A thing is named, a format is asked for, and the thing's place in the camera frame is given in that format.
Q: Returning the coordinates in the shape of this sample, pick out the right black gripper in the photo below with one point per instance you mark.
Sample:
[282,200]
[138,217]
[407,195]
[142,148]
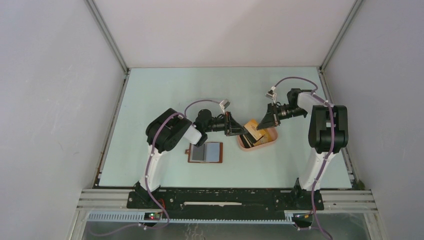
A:
[271,119]

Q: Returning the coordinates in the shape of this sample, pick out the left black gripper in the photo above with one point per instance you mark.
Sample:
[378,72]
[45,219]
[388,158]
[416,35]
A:
[232,128]

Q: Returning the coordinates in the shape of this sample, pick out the pink oval tray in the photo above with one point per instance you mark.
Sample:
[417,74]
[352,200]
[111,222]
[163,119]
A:
[259,146]

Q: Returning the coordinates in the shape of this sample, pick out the gold VIP card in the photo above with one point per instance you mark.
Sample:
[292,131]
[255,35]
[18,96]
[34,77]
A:
[255,134]
[266,138]

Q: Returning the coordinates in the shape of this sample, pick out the brown leather card holder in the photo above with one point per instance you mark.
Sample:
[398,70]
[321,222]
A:
[213,153]

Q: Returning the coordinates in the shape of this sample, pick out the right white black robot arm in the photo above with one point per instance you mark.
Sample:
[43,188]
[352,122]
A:
[328,133]

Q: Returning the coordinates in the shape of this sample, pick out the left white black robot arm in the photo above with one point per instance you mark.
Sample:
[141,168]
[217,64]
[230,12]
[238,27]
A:
[167,130]

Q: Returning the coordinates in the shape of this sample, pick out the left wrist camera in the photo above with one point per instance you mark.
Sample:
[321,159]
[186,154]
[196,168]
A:
[224,104]

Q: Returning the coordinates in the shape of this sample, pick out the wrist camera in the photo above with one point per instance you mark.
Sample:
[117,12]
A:
[224,104]
[271,94]

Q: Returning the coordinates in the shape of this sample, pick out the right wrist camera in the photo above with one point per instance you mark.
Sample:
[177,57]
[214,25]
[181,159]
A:
[271,94]

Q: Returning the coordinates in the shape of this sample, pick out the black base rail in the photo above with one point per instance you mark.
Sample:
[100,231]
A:
[238,204]

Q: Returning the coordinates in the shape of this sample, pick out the aluminium frame rail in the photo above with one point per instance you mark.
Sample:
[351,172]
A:
[105,31]

